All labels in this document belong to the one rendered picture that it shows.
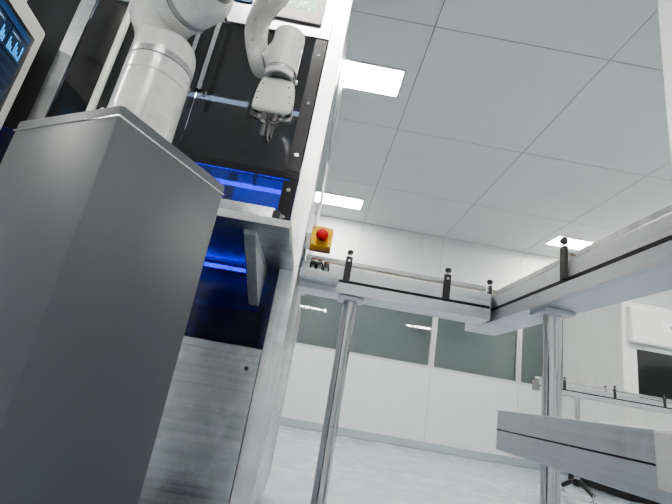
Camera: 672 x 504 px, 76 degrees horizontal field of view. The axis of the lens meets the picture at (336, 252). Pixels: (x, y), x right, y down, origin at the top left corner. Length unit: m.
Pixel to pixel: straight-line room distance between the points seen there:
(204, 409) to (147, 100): 0.88
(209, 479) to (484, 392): 5.33
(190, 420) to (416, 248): 5.39
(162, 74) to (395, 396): 5.53
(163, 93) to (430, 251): 5.84
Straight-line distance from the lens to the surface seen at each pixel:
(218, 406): 1.38
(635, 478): 1.06
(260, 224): 1.04
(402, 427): 6.12
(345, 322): 1.52
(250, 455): 1.38
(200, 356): 1.39
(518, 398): 6.63
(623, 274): 1.08
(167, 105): 0.88
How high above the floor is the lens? 0.52
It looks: 18 degrees up
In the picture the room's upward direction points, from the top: 10 degrees clockwise
